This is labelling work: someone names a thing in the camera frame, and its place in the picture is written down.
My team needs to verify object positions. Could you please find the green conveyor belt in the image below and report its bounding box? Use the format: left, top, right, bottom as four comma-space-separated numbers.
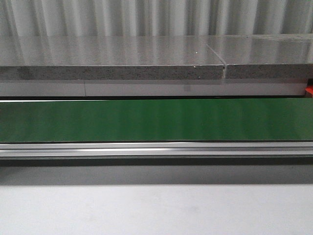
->
0, 98, 313, 142

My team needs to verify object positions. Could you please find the grey speckled stone slab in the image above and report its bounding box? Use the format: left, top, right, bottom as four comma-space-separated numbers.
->
0, 36, 224, 81

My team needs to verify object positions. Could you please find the aluminium conveyor side rail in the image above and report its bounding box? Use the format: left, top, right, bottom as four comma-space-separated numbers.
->
0, 141, 313, 160

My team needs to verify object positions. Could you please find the white pleated curtain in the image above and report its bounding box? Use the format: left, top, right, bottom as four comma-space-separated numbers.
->
0, 0, 313, 36

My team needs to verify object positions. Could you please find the white panel under slabs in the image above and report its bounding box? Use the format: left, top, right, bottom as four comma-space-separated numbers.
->
0, 79, 308, 97

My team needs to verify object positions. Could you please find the red plastic tray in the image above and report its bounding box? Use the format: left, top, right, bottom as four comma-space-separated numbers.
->
305, 85, 313, 98

